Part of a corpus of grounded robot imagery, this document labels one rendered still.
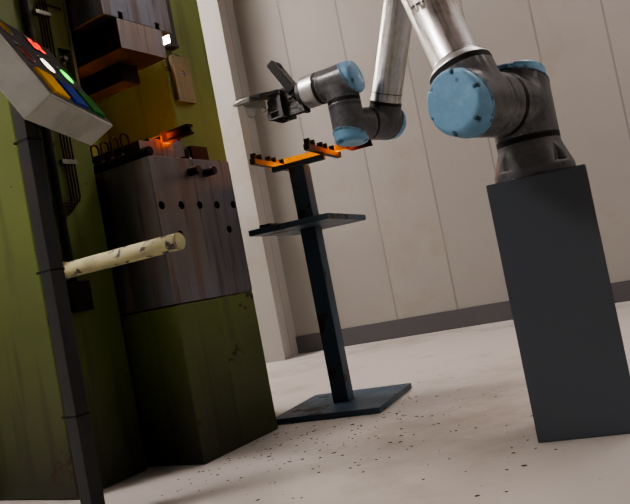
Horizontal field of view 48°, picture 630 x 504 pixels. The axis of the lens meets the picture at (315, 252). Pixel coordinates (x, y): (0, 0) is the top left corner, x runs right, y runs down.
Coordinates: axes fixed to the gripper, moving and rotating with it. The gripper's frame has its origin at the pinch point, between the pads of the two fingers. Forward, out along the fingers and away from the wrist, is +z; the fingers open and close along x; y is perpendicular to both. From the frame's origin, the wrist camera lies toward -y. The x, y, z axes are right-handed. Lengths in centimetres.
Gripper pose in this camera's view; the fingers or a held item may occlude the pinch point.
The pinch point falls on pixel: (247, 106)
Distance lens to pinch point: 215.2
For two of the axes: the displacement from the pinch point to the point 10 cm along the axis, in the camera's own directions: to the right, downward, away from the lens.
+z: -8.3, 1.8, 5.2
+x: 5.2, -0.6, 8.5
